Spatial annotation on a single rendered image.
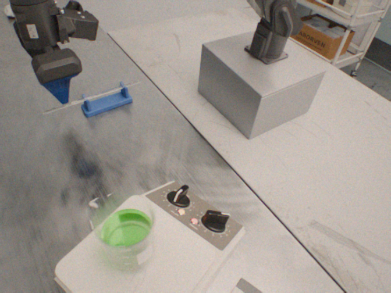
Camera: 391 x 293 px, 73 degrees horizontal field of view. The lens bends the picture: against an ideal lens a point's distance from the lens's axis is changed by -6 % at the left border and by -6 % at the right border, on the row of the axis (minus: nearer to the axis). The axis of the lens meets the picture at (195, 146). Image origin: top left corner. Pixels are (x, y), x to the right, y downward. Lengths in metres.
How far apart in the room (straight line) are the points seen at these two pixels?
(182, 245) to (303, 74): 0.38
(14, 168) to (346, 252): 0.53
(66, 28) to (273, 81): 0.34
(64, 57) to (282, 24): 0.34
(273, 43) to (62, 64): 0.35
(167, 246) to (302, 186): 0.27
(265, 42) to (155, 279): 0.42
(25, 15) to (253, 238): 0.44
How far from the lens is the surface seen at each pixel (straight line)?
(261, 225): 0.43
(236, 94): 0.52
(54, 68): 0.42
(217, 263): 0.32
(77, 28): 0.47
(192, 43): 0.82
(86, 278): 0.30
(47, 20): 0.46
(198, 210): 0.37
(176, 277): 0.29
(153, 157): 0.48
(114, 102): 0.59
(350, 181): 0.55
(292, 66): 0.57
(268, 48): 0.55
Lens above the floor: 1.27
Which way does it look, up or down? 47 degrees down
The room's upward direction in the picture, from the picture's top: 6 degrees clockwise
